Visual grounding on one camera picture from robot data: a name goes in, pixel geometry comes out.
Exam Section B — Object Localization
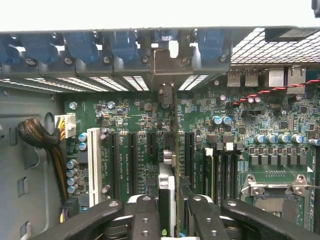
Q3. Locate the white power connector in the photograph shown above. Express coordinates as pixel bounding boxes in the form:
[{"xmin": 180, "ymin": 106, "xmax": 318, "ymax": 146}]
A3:
[{"xmin": 54, "ymin": 113, "xmax": 77, "ymax": 139}]

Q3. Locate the white PCI expansion slot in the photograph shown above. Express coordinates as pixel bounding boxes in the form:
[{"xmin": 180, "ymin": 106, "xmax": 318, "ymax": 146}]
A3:
[{"xmin": 86, "ymin": 127, "xmax": 104, "ymax": 209}]

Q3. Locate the long black expansion slot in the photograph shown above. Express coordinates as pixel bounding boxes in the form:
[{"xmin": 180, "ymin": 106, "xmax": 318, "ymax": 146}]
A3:
[
  {"xmin": 184, "ymin": 131, "xmax": 196, "ymax": 191},
  {"xmin": 108, "ymin": 130, "xmax": 121, "ymax": 201},
  {"xmin": 127, "ymin": 131, "xmax": 139, "ymax": 199}
]

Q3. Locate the open black PC case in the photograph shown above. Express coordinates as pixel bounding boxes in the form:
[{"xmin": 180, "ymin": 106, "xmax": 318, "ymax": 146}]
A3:
[{"xmin": 0, "ymin": 24, "xmax": 320, "ymax": 240}]

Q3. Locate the blue card retention clip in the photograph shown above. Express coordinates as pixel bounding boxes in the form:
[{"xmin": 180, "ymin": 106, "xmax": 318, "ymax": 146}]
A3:
[
  {"xmin": 0, "ymin": 34, "xmax": 26, "ymax": 66},
  {"xmin": 65, "ymin": 32, "xmax": 100, "ymax": 64},
  {"xmin": 21, "ymin": 33, "xmax": 59, "ymax": 65},
  {"xmin": 110, "ymin": 31, "xmax": 139, "ymax": 64},
  {"xmin": 152, "ymin": 29, "xmax": 179, "ymax": 42},
  {"xmin": 197, "ymin": 28, "xmax": 227, "ymax": 62}
]

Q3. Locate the sleeved power wire bundle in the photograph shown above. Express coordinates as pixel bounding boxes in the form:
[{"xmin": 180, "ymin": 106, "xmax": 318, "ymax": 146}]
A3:
[{"xmin": 16, "ymin": 116, "xmax": 70, "ymax": 201}]

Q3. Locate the CPU socket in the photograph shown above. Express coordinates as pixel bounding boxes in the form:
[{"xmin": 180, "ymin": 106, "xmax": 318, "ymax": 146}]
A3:
[{"xmin": 240, "ymin": 174, "xmax": 311, "ymax": 226}]

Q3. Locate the red black twisted wire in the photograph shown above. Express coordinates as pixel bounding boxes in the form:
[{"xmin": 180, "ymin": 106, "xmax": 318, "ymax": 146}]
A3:
[{"xmin": 232, "ymin": 77, "xmax": 320, "ymax": 105}]

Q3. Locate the short black expansion slot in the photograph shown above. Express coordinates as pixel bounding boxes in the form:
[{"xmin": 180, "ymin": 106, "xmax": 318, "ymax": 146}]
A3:
[{"xmin": 146, "ymin": 132, "xmax": 157, "ymax": 156}]

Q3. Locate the green Dell motherboard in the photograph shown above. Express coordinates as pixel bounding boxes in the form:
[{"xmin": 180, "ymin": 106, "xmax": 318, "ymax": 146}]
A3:
[{"xmin": 63, "ymin": 71, "xmax": 320, "ymax": 234}]

